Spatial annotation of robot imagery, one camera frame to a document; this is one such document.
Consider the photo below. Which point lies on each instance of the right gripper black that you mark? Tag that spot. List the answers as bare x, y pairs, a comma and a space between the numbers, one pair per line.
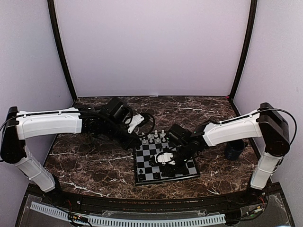
175, 170

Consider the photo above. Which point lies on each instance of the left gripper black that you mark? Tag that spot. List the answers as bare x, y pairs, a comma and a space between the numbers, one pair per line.
131, 142

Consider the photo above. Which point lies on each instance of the black bishop piece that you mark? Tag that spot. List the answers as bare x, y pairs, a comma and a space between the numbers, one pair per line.
156, 175

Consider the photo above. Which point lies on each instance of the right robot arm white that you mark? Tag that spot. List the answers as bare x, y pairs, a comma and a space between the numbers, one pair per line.
265, 124

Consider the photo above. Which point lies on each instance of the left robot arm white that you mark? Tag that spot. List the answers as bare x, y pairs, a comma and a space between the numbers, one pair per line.
21, 125

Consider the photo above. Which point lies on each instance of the beige printed mug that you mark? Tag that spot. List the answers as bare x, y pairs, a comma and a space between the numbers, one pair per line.
87, 140

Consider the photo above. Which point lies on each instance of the black white chessboard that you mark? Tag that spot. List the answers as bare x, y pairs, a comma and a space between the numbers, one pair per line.
148, 171

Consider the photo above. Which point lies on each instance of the dark blue mug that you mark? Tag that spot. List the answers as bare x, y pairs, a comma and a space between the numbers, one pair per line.
234, 149

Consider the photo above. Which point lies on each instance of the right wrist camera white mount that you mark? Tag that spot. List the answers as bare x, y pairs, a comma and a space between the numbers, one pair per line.
162, 159

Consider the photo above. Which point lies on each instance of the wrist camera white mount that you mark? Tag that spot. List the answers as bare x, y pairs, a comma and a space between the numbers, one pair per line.
162, 159
136, 120

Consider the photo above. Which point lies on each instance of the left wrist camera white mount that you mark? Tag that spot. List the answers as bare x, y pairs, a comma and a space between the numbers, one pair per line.
136, 120

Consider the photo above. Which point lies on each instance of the white slotted cable duct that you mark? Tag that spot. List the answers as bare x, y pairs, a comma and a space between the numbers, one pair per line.
132, 219

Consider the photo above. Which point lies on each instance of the left black frame post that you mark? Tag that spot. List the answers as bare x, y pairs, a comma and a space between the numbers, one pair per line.
60, 50

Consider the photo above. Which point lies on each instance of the black frame post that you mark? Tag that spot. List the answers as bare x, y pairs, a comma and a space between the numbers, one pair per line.
60, 50
245, 49

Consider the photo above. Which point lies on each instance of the right black frame post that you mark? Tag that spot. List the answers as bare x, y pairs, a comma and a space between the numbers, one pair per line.
245, 49

